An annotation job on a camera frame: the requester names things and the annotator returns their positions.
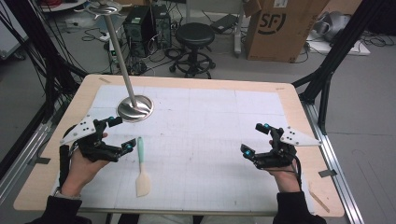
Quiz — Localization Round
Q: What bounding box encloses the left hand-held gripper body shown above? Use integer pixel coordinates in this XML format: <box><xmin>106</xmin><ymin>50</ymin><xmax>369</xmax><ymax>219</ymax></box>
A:
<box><xmin>60</xmin><ymin>115</ymin><xmax>124</xmax><ymax>163</ymax></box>

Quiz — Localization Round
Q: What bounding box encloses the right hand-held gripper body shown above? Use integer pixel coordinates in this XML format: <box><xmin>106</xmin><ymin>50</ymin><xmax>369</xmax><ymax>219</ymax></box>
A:
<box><xmin>248</xmin><ymin>125</ymin><xmax>323</xmax><ymax>171</ymax></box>

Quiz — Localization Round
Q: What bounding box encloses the teal-handled cream silicone spatula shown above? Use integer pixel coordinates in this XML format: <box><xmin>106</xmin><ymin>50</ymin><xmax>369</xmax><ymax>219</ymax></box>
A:
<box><xmin>134</xmin><ymin>136</ymin><xmax>151</xmax><ymax>198</ymax></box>

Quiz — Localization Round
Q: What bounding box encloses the person's left hand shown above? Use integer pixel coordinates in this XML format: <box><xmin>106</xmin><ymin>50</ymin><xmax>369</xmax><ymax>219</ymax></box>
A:
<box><xmin>60</xmin><ymin>133</ymin><xmax>110</xmax><ymax>198</ymax></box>

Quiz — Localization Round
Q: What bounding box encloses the person's right hand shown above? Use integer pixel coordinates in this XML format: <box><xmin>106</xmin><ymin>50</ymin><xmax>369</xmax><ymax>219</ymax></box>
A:
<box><xmin>266</xmin><ymin>139</ymin><xmax>302</xmax><ymax>194</ymax></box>

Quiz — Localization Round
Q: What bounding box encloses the white grid paper mat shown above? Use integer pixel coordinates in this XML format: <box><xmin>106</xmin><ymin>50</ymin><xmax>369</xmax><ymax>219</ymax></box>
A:
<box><xmin>50</xmin><ymin>84</ymin><xmax>316</xmax><ymax>213</ymax></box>

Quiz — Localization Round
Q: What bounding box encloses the metal stand with round base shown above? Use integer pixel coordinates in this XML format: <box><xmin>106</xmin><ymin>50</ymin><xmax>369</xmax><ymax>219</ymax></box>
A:
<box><xmin>74</xmin><ymin>0</ymin><xmax>155</xmax><ymax>123</ymax></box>

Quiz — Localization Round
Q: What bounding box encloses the white box with green light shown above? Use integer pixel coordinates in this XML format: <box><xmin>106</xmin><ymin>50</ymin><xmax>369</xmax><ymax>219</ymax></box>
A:
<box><xmin>108</xmin><ymin>38</ymin><xmax>121</xmax><ymax>64</ymax></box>

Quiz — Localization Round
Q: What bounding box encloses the thin wooden stick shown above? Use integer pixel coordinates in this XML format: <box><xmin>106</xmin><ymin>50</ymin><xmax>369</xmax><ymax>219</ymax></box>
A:
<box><xmin>307</xmin><ymin>189</ymin><xmax>332</xmax><ymax>215</ymax></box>

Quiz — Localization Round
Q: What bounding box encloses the large black computer tower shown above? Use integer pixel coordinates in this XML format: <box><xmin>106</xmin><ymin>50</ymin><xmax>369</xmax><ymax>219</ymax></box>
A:
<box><xmin>122</xmin><ymin>5</ymin><xmax>157</xmax><ymax>59</ymax></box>

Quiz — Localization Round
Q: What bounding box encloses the brown cardboard box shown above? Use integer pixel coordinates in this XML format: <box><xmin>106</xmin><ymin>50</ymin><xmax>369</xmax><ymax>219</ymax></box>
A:
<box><xmin>243</xmin><ymin>0</ymin><xmax>332</xmax><ymax>63</ymax></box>

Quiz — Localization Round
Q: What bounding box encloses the white table leg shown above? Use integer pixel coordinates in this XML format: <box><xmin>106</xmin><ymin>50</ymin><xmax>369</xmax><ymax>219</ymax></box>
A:
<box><xmin>233</xmin><ymin>0</ymin><xmax>247</xmax><ymax>59</ymax></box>

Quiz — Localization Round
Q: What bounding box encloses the small black computer tower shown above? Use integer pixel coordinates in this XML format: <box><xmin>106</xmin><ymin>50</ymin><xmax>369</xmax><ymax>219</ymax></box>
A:
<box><xmin>150</xmin><ymin>3</ymin><xmax>173</xmax><ymax>50</ymax></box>

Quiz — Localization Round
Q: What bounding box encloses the dark flat laptop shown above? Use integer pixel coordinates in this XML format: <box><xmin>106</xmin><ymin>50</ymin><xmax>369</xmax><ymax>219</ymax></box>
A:
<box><xmin>210</xmin><ymin>13</ymin><xmax>239</xmax><ymax>35</ymax></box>

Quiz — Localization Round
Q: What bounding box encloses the black round stool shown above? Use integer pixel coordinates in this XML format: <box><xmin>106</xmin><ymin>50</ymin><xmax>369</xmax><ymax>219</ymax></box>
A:
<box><xmin>168</xmin><ymin>21</ymin><xmax>218</xmax><ymax>79</ymax></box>

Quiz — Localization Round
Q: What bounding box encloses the grey white machine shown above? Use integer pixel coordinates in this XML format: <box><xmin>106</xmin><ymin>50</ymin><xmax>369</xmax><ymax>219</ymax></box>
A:
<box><xmin>312</xmin><ymin>10</ymin><xmax>353</xmax><ymax>44</ymax></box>

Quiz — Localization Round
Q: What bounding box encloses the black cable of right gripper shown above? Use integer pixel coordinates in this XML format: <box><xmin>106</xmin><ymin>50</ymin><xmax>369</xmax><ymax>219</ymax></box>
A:
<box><xmin>290</xmin><ymin>153</ymin><xmax>304</xmax><ymax>191</ymax></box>

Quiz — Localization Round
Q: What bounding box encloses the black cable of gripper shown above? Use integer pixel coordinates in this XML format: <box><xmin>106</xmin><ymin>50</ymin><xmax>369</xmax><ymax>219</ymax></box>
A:
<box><xmin>290</xmin><ymin>153</ymin><xmax>304</xmax><ymax>191</ymax></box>
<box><xmin>58</xmin><ymin>123</ymin><xmax>79</xmax><ymax>189</ymax></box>

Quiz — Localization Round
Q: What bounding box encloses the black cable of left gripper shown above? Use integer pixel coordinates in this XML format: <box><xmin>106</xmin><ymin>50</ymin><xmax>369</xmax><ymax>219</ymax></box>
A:
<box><xmin>58</xmin><ymin>123</ymin><xmax>79</xmax><ymax>189</ymax></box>

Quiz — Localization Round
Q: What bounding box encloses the aluminium rail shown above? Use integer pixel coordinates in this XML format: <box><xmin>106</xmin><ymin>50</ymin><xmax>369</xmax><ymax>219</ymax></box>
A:
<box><xmin>0</xmin><ymin>120</ymin><xmax>54</xmax><ymax>203</ymax></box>
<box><xmin>300</xmin><ymin>101</ymin><xmax>366</xmax><ymax>224</ymax></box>

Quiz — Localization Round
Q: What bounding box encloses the black metal frame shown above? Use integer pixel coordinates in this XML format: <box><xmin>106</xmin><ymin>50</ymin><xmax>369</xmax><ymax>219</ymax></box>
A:
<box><xmin>291</xmin><ymin>0</ymin><xmax>388</xmax><ymax>135</ymax></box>
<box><xmin>0</xmin><ymin>0</ymin><xmax>89</xmax><ymax>181</ymax></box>

